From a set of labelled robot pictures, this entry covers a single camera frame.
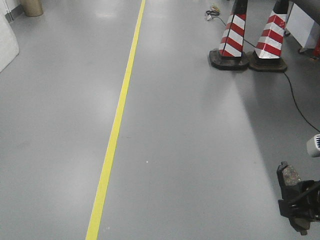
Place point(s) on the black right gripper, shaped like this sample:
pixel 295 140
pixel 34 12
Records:
pixel 308 206

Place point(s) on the brake pad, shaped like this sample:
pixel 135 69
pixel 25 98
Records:
pixel 291 187

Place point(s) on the red white traffic cone right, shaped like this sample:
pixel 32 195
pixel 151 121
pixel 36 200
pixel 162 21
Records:
pixel 267 54

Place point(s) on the red white traffic cone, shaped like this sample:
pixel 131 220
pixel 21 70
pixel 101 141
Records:
pixel 267 54
pixel 229 55

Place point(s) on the red white traffic cone left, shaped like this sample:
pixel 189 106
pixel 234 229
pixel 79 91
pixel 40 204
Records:
pixel 229 55

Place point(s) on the white foam board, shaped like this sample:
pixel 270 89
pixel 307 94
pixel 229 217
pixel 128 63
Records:
pixel 9 47

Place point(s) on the cardboard tube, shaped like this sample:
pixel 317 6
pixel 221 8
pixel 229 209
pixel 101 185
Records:
pixel 32 8

